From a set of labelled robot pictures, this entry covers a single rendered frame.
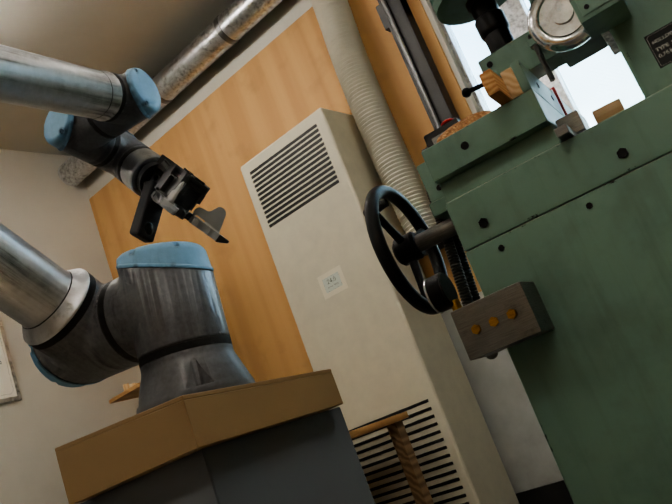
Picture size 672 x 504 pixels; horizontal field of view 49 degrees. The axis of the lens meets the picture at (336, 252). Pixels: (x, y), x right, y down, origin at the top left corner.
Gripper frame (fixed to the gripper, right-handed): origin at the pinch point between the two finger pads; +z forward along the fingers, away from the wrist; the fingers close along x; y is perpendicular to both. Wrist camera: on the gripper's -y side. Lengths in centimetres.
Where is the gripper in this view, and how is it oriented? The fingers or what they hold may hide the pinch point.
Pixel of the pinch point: (202, 231)
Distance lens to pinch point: 135.6
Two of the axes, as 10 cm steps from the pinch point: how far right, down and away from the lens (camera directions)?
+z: 6.6, 4.6, -5.9
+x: 4.7, 3.6, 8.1
